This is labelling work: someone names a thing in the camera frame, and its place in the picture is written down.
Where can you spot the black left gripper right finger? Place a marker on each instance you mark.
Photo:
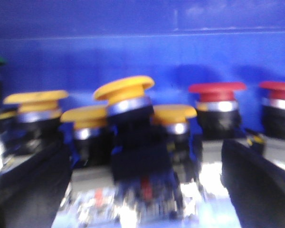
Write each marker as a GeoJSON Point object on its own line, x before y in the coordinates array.
{"type": "Point", "coordinates": [255, 185]}

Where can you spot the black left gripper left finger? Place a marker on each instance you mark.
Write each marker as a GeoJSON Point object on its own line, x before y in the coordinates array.
{"type": "Point", "coordinates": [31, 192]}

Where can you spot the red push button tall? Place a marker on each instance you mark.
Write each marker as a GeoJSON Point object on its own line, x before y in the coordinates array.
{"type": "Point", "coordinates": [273, 109]}

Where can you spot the blue bin with buttons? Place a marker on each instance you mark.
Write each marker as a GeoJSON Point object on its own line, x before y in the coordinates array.
{"type": "Point", "coordinates": [78, 45]}

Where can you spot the red push button centre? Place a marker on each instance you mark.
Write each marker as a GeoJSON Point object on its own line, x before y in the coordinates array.
{"type": "Point", "coordinates": [217, 109]}

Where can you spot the yellow push button lying sideways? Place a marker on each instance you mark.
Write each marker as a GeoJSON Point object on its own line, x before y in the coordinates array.
{"type": "Point", "coordinates": [185, 148]}

